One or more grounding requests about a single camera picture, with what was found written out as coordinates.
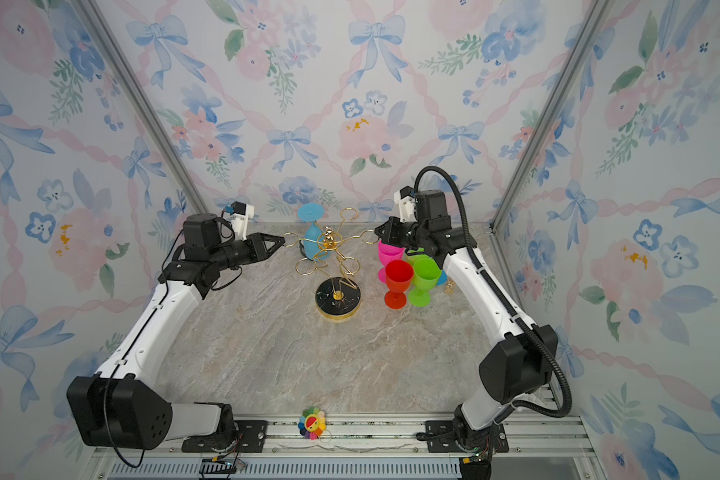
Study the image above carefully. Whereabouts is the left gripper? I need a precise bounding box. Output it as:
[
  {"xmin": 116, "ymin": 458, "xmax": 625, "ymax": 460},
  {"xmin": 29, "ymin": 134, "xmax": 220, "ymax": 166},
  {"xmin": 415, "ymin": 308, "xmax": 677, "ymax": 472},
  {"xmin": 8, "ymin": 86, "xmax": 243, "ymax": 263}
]
[{"xmin": 213, "ymin": 234, "xmax": 286, "ymax": 275}]

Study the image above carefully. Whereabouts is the magenta wine glass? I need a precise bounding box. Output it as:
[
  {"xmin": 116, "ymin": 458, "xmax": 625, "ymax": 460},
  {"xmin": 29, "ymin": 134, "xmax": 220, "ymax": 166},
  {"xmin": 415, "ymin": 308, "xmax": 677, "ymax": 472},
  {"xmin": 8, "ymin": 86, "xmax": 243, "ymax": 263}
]
[{"xmin": 377, "ymin": 242, "xmax": 405, "ymax": 283}]

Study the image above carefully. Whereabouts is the red wine glass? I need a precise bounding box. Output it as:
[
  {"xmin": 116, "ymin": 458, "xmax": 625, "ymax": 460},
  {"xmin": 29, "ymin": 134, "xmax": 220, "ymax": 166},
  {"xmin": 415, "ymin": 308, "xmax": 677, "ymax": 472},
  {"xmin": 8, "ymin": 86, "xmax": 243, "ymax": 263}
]
[{"xmin": 384, "ymin": 260, "xmax": 414, "ymax": 310}]

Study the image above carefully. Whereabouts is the light blue wine glass back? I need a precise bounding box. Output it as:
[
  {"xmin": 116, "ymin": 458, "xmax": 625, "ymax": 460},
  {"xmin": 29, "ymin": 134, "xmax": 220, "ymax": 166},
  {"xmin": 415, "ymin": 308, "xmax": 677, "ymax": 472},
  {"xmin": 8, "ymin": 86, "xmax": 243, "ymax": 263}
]
[{"xmin": 298, "ymin": 203, "xmax": 324, "ymax": 260}]

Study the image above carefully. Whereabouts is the green wine glass back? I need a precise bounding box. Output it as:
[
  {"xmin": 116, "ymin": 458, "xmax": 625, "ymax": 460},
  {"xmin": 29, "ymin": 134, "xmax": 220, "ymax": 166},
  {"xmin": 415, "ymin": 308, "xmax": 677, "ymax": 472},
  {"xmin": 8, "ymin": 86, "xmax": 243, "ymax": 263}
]
[{"xmin": 408, "ymin": 256, "xmax": 441, "ymax": 308}]

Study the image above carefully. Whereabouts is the blue wine glass front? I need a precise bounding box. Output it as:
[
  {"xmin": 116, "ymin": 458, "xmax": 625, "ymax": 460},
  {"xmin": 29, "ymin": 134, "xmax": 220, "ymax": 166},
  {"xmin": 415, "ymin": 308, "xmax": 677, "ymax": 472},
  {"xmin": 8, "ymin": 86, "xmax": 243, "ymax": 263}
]
[{"xmin": 436, "ymin": 271, "xmax": 448, "ymax": 286}]

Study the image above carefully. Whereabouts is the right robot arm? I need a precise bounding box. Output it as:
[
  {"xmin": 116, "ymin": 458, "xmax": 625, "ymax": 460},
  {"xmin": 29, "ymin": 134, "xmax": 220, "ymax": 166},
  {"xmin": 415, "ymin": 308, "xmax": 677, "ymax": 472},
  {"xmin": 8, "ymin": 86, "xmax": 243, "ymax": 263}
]
[{"xmin": 375, "ymin": 187, "xmax": 558, "ymax": 452}]

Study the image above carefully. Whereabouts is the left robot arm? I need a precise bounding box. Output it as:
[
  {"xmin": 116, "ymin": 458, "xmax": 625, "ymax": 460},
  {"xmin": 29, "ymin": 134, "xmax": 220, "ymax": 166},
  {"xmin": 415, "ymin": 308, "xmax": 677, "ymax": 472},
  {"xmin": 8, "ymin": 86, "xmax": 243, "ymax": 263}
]
[{"xmin": 66, "ymin": 213, "xmax": 285, "ymax": 451}]

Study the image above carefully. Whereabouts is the gold wine glass rack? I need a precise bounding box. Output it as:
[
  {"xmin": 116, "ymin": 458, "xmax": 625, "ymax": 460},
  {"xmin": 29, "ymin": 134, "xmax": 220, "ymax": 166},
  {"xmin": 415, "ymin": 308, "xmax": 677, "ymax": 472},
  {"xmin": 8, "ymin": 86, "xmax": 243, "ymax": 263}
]
[{"xmin": 284, "ymin": 207, "xmax": 377, "ymax": 323}]

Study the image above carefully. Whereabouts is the small gold wrapped candy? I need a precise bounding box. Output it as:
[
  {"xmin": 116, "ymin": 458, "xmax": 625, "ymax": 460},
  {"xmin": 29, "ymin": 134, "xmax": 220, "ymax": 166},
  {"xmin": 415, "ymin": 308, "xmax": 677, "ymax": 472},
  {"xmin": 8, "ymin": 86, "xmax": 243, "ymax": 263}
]
[{"xmin": 444, "ymin": 279, "xmax": 455, "ymax": 295}]

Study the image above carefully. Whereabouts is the rainbow flower toy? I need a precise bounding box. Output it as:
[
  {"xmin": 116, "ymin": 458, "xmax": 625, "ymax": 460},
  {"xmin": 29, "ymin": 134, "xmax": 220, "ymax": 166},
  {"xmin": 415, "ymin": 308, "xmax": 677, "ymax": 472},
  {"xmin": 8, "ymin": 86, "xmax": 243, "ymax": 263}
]
[{"xmin": 298, "ymin": 407, "xmax": 327, "ymax": 440}]

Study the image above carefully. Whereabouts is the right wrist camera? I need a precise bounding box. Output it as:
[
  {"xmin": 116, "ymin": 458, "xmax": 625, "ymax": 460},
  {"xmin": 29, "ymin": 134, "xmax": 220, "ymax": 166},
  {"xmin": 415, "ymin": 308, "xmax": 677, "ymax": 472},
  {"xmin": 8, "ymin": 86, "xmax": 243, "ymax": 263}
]
[{"xmin": 393, "ymin": 186, "xmax": 418, "ymax": 223}]

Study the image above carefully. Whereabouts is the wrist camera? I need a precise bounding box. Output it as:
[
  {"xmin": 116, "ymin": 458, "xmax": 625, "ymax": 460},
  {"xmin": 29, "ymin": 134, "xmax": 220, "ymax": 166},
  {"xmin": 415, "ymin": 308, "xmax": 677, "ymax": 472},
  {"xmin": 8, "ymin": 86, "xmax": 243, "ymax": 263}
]
[
  {"xmin": 222, "ymin": 201, "xmax": 255, "ymax": 240},
  {"xmin": 393, "ymin": 186, "xmax": 418, "ymax": 223}
]

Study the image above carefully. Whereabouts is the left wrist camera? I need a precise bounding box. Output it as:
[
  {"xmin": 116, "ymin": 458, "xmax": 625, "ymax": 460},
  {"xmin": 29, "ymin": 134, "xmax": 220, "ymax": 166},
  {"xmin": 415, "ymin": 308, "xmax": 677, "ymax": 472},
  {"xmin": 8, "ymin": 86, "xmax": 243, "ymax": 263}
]
[{"xmin": 222, "ymin": 201, "xmax": 255, "ymax": 240}]

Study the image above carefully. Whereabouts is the black corrugated cable hose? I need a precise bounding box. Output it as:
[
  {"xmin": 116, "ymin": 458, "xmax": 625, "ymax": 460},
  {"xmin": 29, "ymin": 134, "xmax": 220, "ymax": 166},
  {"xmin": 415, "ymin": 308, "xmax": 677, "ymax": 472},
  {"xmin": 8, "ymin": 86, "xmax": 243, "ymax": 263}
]
[{"xmin": 412, "ymin": 165, "xmax": 574, "ymax": 419}]

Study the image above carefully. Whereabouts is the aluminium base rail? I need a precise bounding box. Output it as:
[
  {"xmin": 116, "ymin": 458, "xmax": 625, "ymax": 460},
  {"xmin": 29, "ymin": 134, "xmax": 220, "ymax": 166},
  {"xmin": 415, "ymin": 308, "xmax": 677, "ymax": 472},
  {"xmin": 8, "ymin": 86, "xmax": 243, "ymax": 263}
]
[{"xmin": 80, "ymin": 411, "xmax": 605, "ymax": 479}]

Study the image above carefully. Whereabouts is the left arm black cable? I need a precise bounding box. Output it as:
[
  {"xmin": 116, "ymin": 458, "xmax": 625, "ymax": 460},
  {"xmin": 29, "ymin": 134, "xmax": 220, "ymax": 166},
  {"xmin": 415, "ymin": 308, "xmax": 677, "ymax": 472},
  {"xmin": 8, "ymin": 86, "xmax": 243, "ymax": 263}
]
[{"xmin": 101, "ymin": 209, "xmax": 244, "ymax": 469}]

